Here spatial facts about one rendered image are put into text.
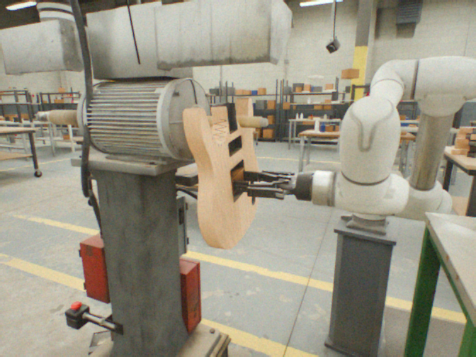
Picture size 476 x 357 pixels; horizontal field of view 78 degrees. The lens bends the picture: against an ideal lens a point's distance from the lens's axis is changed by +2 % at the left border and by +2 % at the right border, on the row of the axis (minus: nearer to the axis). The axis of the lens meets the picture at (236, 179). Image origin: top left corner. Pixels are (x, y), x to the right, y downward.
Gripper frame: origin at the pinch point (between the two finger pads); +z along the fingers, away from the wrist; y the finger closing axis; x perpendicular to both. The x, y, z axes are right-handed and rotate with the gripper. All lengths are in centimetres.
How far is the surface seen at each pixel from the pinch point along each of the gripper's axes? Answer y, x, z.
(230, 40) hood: -4.3, 36.2, -2.2
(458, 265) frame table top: 0, -17, -54
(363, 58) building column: 702, 10, -12
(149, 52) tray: 3.9, 35.7, 27.1
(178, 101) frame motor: 0.8, 22.4, 17.5
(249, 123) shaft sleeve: 6.4, 15.1, -1.4
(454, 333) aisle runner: 88, -126, -89
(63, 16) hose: 5, 49, 59
